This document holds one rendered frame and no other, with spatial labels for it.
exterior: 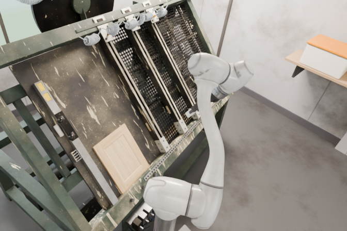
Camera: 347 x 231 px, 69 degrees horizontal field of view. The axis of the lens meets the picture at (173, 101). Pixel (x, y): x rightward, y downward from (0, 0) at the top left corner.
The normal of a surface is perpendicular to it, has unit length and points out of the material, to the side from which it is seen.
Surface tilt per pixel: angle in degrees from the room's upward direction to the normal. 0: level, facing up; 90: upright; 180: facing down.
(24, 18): 90
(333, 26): 90
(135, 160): 50
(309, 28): 90
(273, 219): 0
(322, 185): 0
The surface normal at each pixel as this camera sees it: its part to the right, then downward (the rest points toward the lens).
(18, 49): 0.70, -0.18
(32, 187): 0.11, -0.78
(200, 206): 0.07, -0.07
